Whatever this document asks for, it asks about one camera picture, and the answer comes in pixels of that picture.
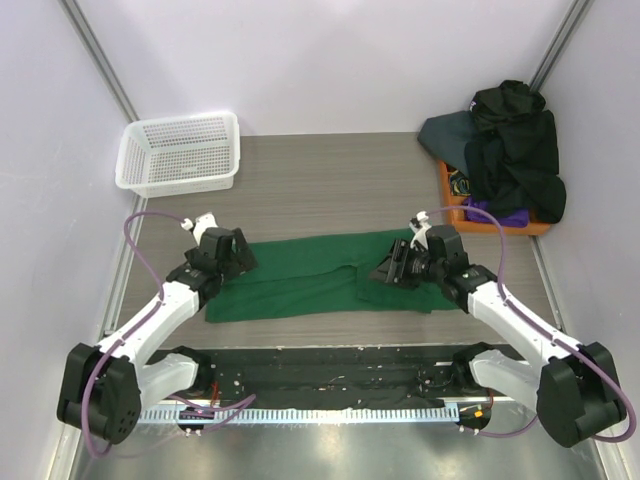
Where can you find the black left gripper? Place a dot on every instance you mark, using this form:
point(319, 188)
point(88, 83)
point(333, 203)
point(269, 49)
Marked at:
point(242, 260)

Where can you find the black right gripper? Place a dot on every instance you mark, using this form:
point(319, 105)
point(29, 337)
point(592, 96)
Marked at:
point(400, 264)

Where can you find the green t shirt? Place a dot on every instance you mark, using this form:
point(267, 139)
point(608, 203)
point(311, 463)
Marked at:
point(320, 274)

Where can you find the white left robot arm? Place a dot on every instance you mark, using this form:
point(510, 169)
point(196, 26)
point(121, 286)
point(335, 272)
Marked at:
point(105, 387)

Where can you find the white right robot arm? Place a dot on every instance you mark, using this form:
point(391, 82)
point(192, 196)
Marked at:
point(572, 388)

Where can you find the patterned cloth in tray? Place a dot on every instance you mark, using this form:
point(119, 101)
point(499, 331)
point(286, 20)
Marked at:
point(458, 183)

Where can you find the purple t shirt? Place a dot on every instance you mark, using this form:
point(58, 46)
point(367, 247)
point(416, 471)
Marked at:
point(518, 218)

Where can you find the white plastic basket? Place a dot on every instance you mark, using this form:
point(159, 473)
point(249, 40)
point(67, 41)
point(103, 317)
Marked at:
point(179, 155)

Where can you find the black t shirt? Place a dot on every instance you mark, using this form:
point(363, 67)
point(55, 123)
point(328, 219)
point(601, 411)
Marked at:
point(514, 161)

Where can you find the dark teal t shirt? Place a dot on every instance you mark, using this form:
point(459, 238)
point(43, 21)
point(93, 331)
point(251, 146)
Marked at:
point(446, 137)

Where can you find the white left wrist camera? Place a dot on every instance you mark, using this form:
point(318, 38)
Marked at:
point(199, 225)

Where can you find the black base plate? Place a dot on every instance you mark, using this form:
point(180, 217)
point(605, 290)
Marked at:
point(335, 378)

